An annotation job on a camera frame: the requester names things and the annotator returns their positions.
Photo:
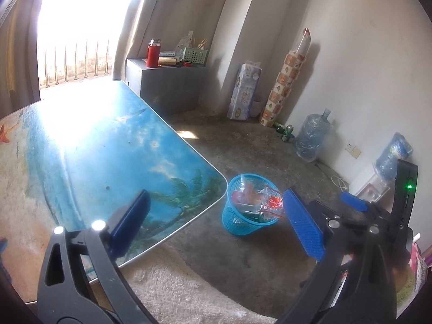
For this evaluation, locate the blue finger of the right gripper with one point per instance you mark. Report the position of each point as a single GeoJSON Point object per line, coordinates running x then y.
{"type": "Point", "coordinates": [354, 202]}

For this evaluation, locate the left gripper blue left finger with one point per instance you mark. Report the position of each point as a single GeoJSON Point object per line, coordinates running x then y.
{"type": "Point", "coordinates": [125, 224]}

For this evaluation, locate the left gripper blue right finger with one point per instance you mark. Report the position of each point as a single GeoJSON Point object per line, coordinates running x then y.
{"type": "Point", "coordinates": [307, 231]}

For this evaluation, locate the clear wrapper with red stripes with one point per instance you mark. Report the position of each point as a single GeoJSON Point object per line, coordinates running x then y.
{"type": "Point", "coordinates": [255, 198]}

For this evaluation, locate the blue plastic mesh basket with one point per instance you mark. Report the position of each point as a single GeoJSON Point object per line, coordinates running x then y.
{"type": "Point", "coordinates": [238, 225]}

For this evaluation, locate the large clear water jug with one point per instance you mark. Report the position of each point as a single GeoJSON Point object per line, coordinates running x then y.
{"type": "Point", "coordinates": [311, 136]}

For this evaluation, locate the patterned tissue pack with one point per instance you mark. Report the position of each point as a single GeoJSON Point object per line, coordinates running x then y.
{"type": "Point", "coordinates": [244, 89]}

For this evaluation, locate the grey cabinet box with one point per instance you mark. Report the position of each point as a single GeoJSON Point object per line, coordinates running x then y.
{"type": "Point", "coordinates": [168, 90]}

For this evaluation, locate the red thermos flask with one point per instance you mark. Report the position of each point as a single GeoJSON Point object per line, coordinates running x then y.
{"type": "Point", "coordinates": [153, 53]}

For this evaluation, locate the green mesh storage basket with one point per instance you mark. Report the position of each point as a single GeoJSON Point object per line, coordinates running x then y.
{"type": "Point", "coordinates": [194, 56]}

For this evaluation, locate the white wall socket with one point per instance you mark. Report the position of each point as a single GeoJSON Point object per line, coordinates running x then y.
{"type": "Point", "coordinates": [351, 148]}

